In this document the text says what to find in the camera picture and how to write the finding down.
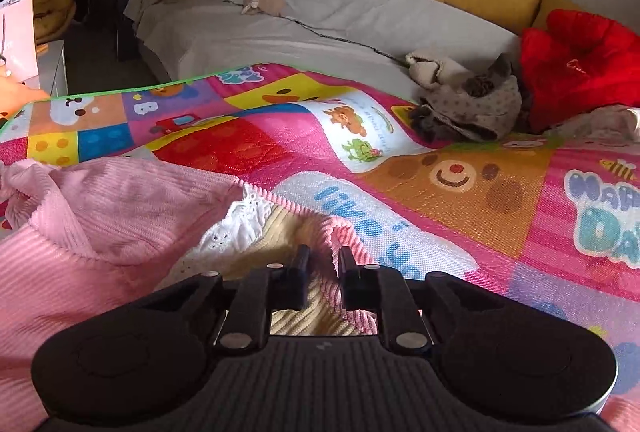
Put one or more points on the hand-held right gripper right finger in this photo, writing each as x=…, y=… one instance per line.
x=346, y=269

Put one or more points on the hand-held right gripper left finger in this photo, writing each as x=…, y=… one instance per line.
x=300, y=269

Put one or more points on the colourful cartoon play mat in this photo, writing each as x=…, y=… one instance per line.
x=450, y=222

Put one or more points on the grey-beige dotted garment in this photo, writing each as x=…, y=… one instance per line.
x=480, y=111

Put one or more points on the cream cloth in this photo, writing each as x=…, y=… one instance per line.
x=432, y=66

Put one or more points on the beige plush toy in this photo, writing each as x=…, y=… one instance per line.
x=265, y=2

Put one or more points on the pale printed cloth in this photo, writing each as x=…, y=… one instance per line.
x=600, y=124

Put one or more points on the red plush cushion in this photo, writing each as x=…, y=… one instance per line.
x=580, y=61

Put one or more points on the white cabinet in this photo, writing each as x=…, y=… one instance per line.
x=50, y=66

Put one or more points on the orange object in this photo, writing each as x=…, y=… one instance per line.
x=20, y=96

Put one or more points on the pink paper bag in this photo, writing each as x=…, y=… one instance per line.
x=17, y=36

